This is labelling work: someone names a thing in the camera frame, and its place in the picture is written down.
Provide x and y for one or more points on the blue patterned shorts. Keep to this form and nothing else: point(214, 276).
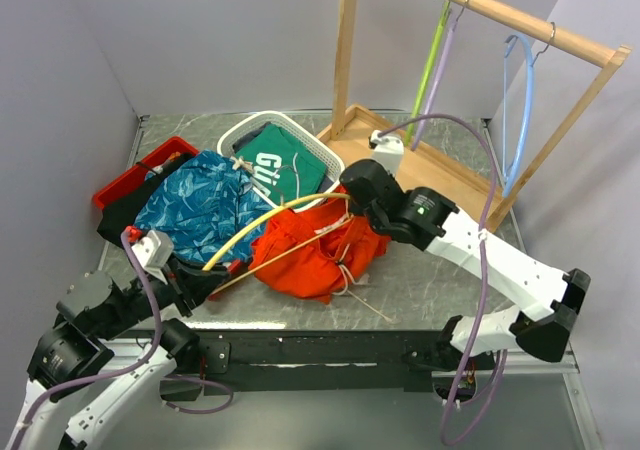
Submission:
point(201, 205)

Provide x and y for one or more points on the red plastic tray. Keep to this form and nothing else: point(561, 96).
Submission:
point(165, 159)

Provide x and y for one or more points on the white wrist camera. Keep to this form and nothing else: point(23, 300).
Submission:
point(387, 149)
point(153, 252)

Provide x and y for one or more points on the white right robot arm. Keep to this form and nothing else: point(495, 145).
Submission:
point(545, 301)

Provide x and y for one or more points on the blue plastic hanger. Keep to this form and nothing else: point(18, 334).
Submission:
point(510, 168)

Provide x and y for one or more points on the yellow plastic hanger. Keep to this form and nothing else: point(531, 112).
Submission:
point(292, 204)

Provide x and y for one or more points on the white perforated plastic basket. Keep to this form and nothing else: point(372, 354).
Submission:
point(335, 166)

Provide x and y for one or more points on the green shorts with white letters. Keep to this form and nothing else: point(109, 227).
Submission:
point(283, 167)

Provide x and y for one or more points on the purple plastic hanger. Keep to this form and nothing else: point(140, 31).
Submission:
point(452, 28)

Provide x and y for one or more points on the wooden clothes rack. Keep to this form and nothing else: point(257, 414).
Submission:
point(346, 133)

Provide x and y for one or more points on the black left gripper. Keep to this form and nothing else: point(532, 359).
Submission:
point(192, 282)

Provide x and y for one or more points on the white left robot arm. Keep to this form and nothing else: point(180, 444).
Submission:
point(71, 401)

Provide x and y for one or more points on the black garment in tray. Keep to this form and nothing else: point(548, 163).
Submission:
point(122, 200)

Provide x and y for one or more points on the orange drawstring shorts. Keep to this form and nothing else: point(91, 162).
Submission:
point(316, 253)

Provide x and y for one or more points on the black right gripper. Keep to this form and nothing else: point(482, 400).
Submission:
point(353, 207)

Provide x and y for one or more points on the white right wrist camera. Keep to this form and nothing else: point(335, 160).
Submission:
point(387, 149)

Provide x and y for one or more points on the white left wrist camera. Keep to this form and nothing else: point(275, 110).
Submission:
point(153, 252)

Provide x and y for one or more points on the green plastic hanger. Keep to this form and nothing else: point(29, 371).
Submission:
point(434, 64)

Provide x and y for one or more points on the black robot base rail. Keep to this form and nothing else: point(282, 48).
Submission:
point(290, 360)

